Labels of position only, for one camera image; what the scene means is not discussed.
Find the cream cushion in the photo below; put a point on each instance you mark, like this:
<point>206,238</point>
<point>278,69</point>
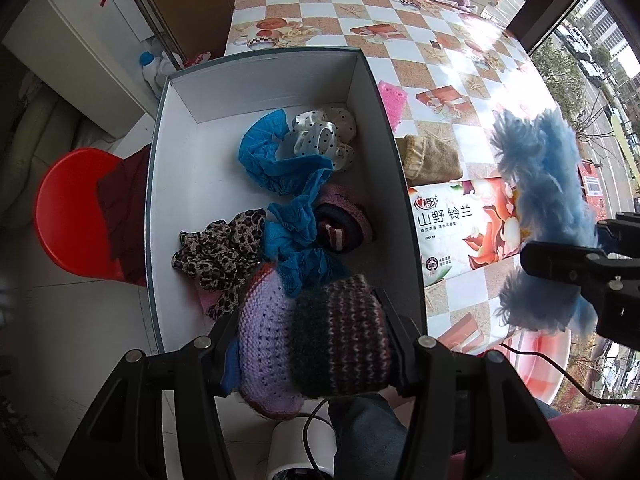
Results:
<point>35,135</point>

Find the floral tissue pack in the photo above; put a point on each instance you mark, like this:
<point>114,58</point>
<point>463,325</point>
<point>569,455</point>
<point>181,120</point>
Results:
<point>450,225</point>

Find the mop with red hook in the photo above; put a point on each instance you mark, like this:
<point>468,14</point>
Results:
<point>155,20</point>

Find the white bottle with blue cap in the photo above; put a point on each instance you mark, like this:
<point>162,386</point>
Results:
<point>152,75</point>

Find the dark striped knit hat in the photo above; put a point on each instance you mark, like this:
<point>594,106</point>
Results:
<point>340,335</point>

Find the white round device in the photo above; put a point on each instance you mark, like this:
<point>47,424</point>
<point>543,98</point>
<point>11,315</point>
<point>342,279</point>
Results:
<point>290,450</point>

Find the dark red cloth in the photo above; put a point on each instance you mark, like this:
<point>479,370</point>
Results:
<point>125,210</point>

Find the blue plastic shoe cover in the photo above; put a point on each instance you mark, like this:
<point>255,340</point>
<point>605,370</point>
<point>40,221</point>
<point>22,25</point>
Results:
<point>260,145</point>
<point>290,225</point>
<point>310,267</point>

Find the cream polka dot scrunchie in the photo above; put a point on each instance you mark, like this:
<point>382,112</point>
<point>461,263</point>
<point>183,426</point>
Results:
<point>315,135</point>

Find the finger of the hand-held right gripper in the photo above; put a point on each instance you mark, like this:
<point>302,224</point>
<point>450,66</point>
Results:
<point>560,260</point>
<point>625,235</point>

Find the red plastic stool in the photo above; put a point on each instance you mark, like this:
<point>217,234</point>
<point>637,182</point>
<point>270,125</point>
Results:
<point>65,210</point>

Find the person's leg in jeans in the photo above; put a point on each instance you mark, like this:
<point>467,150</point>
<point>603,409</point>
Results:
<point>365,435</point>

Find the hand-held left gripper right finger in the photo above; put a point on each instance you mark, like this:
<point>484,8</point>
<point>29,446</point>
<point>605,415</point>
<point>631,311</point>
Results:
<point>402,332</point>

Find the white cardboard storage box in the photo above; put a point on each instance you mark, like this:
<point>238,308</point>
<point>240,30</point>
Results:
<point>200,170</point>

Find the light blue fluffy duster cloth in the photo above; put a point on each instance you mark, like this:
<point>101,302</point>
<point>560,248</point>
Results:
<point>545,180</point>

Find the pink sponge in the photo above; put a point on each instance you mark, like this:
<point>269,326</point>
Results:
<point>392,102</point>

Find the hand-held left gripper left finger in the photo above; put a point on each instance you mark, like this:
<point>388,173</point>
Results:
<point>229,367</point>

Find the dark window frame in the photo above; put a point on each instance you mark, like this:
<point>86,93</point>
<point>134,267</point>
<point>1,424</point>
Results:
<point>545,10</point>

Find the purple knit hat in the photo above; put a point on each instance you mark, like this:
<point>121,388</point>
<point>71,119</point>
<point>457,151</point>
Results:
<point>265,340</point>

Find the leopard print scarf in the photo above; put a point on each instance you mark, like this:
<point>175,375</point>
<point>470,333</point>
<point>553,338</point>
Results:
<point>220,255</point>

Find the white cabinet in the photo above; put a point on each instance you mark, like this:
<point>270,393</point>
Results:
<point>75,45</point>

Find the tan folded cloth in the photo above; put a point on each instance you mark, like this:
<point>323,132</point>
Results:
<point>432,160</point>

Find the maroon upholstered seat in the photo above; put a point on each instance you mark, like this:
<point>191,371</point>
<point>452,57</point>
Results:
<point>590,440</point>

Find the checkered printed tablecloth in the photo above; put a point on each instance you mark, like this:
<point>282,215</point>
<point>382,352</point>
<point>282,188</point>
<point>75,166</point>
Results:
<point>440,60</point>

